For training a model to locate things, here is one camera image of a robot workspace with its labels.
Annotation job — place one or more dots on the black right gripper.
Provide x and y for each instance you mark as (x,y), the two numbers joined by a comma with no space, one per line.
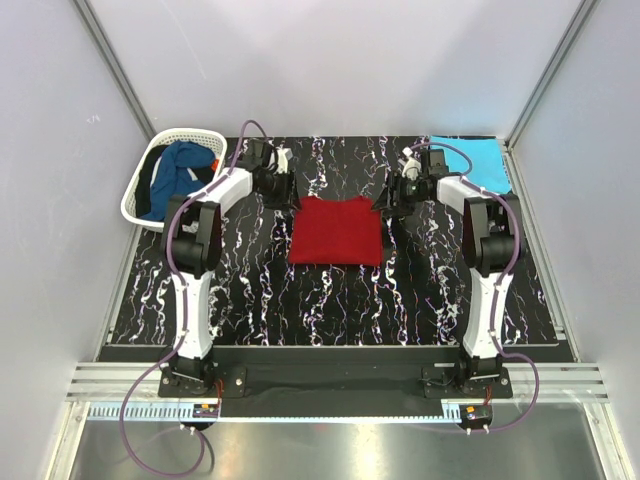
(393,195)

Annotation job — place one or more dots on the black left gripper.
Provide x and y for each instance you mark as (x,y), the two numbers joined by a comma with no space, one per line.
(282,193)

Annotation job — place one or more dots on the red t shirt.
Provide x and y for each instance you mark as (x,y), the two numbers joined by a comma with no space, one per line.
(327,232)

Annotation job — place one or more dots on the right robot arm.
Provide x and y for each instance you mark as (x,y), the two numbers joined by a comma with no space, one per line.
(492,238)

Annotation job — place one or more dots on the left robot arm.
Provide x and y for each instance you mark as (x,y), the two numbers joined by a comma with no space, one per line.
(192,235)

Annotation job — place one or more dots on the white perforated laundry basket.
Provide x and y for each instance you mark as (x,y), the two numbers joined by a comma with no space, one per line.
(207,138)

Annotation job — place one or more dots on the folded cyan t shirt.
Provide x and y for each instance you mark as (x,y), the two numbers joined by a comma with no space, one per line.
(488,169)

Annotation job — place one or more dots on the blue t shirt in basket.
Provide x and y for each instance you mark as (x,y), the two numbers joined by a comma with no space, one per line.
(184,168)

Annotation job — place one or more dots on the black garment in basket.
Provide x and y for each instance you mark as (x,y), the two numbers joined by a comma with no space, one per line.
(143,188)

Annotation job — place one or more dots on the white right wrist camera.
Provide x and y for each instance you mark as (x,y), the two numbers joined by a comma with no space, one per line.
(411,166)

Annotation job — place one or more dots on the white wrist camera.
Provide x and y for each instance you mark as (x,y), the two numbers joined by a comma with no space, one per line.
(279,162)
(411,166)

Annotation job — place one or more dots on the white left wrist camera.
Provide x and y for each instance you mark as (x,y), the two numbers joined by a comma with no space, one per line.
(279,162)

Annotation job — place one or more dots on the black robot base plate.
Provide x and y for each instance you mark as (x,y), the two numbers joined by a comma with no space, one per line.
(432,372)

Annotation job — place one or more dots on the aluminium rail with connectors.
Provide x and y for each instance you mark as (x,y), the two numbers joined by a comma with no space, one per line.
(467,417)

